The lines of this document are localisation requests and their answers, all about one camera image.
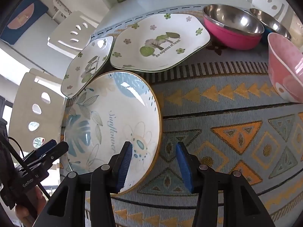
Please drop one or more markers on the large window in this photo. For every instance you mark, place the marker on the large window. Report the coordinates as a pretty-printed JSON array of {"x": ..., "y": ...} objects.
[{"x": 5, "y": 113}]

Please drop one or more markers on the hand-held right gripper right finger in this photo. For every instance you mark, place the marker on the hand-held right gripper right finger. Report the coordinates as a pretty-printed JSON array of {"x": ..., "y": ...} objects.
[{"x": 183, "y": 165}]

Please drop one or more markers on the blue cloth with orange patch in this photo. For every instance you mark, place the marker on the blue cloth with orange patch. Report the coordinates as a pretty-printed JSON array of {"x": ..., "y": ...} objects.
[{"x": 14, "y": 30}]

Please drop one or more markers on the patterned woven table mat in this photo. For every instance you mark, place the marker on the patterned woven table mat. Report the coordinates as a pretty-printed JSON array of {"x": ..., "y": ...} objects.
[{"x": 213, "y": 104}]

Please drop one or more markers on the round leaf print plate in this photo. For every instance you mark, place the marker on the round leaf print plate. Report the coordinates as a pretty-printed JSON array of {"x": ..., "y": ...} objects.
[{"x": 113, "y": 104}]

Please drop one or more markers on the pink dotted ceramic bowl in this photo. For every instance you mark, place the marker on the pink dotted ceramic bowl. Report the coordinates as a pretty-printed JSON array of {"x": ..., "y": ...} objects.
[{"x": 279, "y": 71}]

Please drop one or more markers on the person's left hand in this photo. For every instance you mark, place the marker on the person's left hand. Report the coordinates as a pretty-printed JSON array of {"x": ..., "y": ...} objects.
[{"x": 22, "y": 214}]

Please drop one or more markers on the blue steel bowl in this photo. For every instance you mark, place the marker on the blue steel bowl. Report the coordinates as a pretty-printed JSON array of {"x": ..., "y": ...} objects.
[{"x": 269, "y": 21}]

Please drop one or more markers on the large hexagonal tree print plate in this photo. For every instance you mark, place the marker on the large hexagonal tree print plate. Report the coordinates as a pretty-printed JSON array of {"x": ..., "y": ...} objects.
[{"x": 142, "y": 33}]

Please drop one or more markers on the pink steel bowl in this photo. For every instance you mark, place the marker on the pink steel bowl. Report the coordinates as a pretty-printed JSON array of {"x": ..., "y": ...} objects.
[{"x": 232, "y": 40}]

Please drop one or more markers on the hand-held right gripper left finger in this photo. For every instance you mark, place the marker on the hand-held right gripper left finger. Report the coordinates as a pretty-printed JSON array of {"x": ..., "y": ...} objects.
[{"x": 125, "y": 165}]

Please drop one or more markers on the white refrigerator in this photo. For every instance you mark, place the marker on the white refrigerator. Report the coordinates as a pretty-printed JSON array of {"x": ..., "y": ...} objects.
[{"x": 23, "y": 56}]

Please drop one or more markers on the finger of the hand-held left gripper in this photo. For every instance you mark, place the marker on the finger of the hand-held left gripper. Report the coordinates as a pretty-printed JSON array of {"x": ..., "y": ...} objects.
[
  {"x": 48, "y": 146},
  {"x": 59, "y": 150}
]

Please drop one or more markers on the small hexagonal tree print plate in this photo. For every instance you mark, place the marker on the small hexagonal tree print plate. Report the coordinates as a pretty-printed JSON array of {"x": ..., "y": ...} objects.
[{"x": 78, "y": 75}]

